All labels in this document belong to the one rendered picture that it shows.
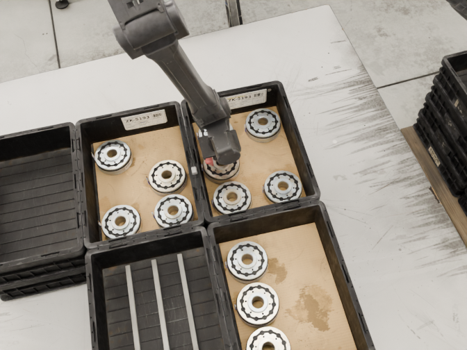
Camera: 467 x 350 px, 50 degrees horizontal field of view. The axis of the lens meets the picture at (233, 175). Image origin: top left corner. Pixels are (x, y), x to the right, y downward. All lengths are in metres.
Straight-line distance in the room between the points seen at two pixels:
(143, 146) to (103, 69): 0.49
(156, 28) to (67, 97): 1.06
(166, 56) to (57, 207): 0.71
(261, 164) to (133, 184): 0.37
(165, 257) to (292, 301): 0.34
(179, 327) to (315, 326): 0.33
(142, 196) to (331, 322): 0.60
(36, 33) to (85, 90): 1.40
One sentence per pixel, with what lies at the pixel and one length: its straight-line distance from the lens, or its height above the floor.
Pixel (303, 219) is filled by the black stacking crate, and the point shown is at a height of 0.86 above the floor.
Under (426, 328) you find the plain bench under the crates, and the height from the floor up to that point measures 0.70.
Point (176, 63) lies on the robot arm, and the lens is 0.93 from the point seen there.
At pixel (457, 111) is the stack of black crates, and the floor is 0.49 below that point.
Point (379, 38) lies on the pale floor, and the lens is 2.99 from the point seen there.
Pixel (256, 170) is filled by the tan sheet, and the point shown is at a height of 0.83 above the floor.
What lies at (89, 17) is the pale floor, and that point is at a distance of 3.21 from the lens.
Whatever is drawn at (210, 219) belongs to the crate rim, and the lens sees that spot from 1.26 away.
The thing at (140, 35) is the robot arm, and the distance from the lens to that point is 0.85.
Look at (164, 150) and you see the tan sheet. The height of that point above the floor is 0.83.
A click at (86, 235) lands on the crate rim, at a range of 1.30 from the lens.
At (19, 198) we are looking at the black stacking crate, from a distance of 1.54.
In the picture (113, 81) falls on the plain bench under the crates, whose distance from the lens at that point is 1.87.
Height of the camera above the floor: 2.06
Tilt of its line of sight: 60 degrees down
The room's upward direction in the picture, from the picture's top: 5 degrees counter-clockwise
